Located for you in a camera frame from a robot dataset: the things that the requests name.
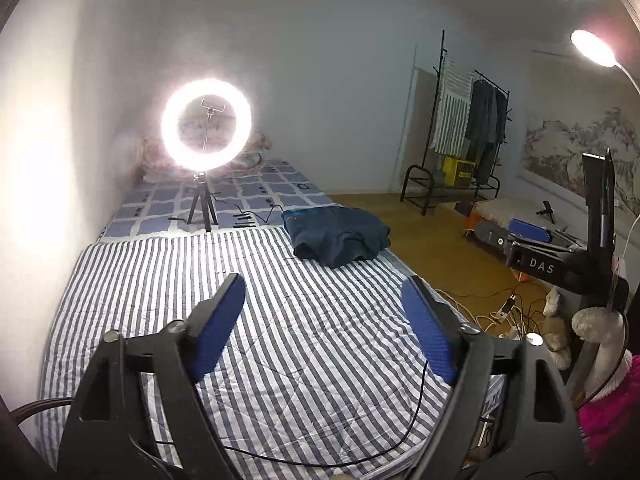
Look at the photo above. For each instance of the black metal clothes rack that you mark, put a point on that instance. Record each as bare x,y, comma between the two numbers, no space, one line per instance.
442,50

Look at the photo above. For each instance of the blue checked bed sheet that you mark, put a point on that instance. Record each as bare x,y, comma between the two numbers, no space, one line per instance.
270,185

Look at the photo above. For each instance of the white door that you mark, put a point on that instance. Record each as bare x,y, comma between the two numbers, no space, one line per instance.
420,125

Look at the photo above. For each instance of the white gooseneck lamp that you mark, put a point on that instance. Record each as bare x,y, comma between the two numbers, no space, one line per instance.
592,47

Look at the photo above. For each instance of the wall painting of trees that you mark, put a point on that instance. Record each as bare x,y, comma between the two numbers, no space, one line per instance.
555,145

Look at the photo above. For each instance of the person's right hand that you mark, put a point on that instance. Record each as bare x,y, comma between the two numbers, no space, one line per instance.
600,330

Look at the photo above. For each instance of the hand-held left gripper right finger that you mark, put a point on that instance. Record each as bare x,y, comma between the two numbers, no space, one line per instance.
430,330

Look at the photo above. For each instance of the teal plaid fleece jacket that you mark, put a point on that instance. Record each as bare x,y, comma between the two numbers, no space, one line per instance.
335,235

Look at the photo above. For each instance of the low orange bench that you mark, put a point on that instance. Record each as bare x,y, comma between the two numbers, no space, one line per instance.
500,207

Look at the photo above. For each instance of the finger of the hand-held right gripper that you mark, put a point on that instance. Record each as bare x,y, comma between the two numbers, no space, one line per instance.
492,235
527,230

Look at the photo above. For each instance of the folded floral quilt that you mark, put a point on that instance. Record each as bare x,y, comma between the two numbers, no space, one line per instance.
150,165

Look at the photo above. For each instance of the person's right forearm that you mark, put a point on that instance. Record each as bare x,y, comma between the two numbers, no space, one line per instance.
615,410

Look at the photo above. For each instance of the grey striped blanket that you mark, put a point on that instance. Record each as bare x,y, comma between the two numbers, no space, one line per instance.
300,335

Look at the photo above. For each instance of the yellow box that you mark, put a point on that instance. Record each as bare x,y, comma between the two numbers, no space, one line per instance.
457,172

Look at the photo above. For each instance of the phone holder clamp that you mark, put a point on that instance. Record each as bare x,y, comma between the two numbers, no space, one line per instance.
212,106

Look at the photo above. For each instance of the dark curved bar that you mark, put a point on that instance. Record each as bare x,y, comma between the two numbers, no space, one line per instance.
35,407

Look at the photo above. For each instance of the hanging dark clothes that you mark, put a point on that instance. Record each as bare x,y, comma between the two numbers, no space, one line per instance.
485,120

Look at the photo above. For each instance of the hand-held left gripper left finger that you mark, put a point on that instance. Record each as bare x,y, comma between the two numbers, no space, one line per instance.
220,330

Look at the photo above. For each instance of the white power strip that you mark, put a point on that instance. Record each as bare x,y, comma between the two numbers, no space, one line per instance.
506,308

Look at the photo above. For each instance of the small black tripod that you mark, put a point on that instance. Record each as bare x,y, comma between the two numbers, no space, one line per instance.
548,210

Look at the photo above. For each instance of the hanging striped cloth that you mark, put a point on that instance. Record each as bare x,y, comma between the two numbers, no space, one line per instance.
452,110

